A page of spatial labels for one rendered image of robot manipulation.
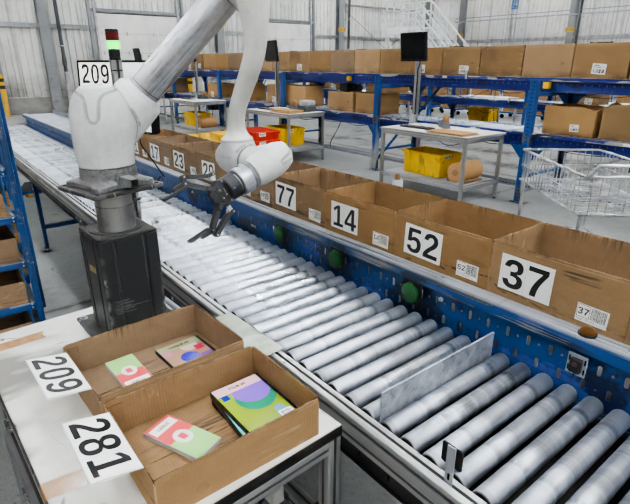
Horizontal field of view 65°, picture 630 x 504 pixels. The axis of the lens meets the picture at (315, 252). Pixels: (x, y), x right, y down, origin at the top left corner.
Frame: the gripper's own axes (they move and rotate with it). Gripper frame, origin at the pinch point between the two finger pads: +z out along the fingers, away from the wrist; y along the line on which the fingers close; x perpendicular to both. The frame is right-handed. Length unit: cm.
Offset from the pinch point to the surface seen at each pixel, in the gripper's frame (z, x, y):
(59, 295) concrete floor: 23, -254, -50
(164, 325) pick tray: 17.8, -9.4, -25.9
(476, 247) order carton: -62, 40, -48
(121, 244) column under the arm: 14.3, -13.8, 0.2
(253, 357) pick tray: 9.2, 21.4, -36.6
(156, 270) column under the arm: 9.4, -16.9, -12.7
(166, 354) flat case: 23.2, -1.6, -30.4
